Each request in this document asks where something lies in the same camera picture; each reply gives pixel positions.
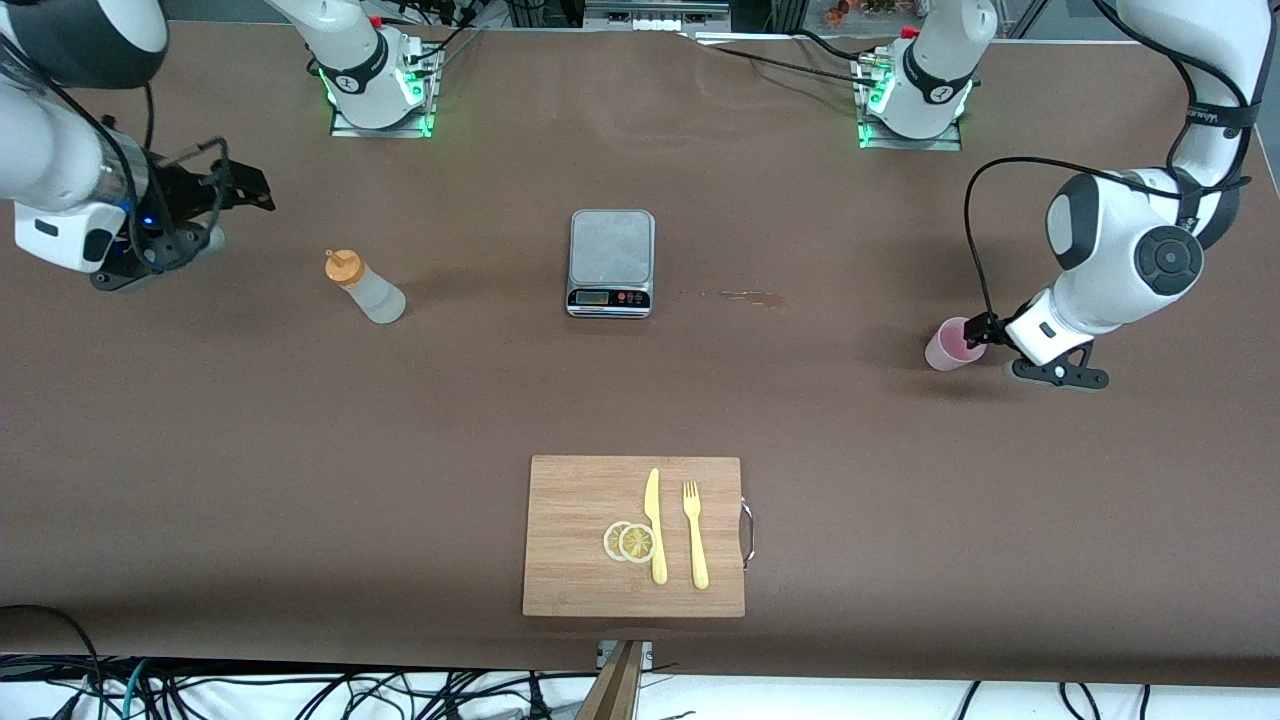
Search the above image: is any pink plastic cup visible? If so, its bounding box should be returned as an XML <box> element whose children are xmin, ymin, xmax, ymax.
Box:
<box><xmin>924</xmin><ymin>317</ymin><xmax>988</xmax><ymax>373</ymax></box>

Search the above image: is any sauce bottle with orange cap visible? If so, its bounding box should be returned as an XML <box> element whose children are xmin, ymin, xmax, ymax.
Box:
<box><xmin>325</xmin><ymin>249</ymin><xmax>407</xmax><ymax>325</ymax></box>

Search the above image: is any yellow plastic fork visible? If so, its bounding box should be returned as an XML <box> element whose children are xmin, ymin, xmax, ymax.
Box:
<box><xmin>682</xmin><ymin>481</ymin><xmax>710</xmax><ymax>590</ymax></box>

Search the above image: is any silver digital kitchen scale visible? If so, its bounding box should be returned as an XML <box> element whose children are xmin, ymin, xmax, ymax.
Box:
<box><xmin>566</xmin><ymin>209</ymin><xmax>656</xmax><ymax>320</ymax></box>

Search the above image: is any yellow plastic knife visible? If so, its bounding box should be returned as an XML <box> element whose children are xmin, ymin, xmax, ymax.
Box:
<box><xmin>644</xmin><ymin>468</ymin><xmax>669</xmax><ymax>586</ymax></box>

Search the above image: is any white power strip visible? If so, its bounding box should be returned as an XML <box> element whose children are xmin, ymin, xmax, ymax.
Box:
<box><xmin>585</xmin><ymin>0</ymin><xmax>731</xmax><ymax>33</ymax></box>

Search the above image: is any wooden cutting board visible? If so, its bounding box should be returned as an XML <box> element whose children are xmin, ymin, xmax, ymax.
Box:
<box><xmin>522</xmin><ymin>455</ymin><xmax>747</xmax><ymax>619</ymax></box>

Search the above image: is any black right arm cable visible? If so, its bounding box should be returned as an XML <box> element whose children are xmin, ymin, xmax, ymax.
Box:
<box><xmin>40</xmin><ymin>80</ymin><xmax>237</xmax><ymax>261</ymax></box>

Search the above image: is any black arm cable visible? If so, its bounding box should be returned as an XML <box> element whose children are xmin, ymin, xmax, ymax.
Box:
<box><xmin>963</xmin><ymin>0</ymin><xmax>1259</xmax><ymax>323</ymax></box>
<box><xmin>40</xmin><ymin>80</ymin><xmax>237</xmax><ymax>261</ymax></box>

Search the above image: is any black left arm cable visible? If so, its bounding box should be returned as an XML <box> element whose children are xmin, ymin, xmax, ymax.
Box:
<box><xmin>963</xmin><ymin>0</ymin><xmax>1259</xmax><ymax>323</ymax></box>

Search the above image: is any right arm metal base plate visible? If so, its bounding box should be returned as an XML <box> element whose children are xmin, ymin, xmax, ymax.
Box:
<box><xmin>330</xmin><ymin>40</ymin><xmax>435</xmax><ymax>139</ymax></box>

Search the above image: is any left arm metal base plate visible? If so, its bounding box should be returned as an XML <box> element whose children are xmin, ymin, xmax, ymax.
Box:
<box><xmin>856</xmin><ymin>50</ymin><xmax>963</xmax><ymax>152</ymax></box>

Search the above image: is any black cable across table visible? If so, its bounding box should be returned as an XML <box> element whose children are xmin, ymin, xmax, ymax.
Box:
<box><xmin>690</xmin><ymin>28</ymin><xmax>881</xmax><ymax>89</ymax></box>

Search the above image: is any thick black looped cable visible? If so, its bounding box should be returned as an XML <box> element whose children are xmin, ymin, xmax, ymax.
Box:
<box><xmin>0</xmin><ymin>604</ymin><xmax>101</xmax><ymax>720</ymax></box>

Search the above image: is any teal cable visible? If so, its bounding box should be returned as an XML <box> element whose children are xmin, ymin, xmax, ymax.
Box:
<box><xmin>118</xmin><ymin>658</ymin><xmax>151</xmax><ymax>720</ymax></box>

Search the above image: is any wooden post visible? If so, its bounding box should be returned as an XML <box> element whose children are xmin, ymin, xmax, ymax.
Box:
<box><xmin>575</xmin><ymin>640</ymin><xmax>641</xmax><ymax>720</ymax></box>

